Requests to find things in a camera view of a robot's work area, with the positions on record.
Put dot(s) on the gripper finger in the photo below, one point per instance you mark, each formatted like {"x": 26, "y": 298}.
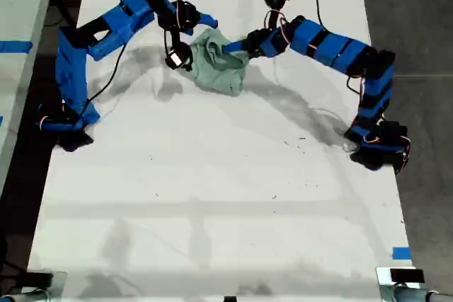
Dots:
{"x": 189, "y": 29}
{"x": 255, "y": 55}
{"x": 235, "y": 46}
{"x": 207, "y": 20}

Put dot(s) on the pale green t-shirt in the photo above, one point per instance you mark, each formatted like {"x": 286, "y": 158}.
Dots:
{"x": 216, "y": 68}

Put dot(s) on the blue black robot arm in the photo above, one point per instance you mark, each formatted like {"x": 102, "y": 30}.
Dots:
{"x": 336, "y": 47}
{"x": 70, "y": 68}

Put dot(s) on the long blue tape strip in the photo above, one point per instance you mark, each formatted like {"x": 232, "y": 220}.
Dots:
{"x": 14, "y": 46}

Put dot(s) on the small black clip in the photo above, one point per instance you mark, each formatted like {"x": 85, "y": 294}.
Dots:
{"x": 230, "y": 298}

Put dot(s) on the square blue tape piece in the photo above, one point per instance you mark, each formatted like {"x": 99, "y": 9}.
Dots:
{"x": 401, "y": 253}

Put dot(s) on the small black box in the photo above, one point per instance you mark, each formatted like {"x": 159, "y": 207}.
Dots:
{"x": 37, "y": 278}
{"x": 407, "y": 276}

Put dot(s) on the grey metal pipe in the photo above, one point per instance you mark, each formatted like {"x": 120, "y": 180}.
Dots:
{"x": 410, "y": 294}

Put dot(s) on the shiny metal bracket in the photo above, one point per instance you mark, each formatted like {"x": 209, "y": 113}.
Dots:
{"x": 58, "y": 282}
{"x": 384, "y": 280}

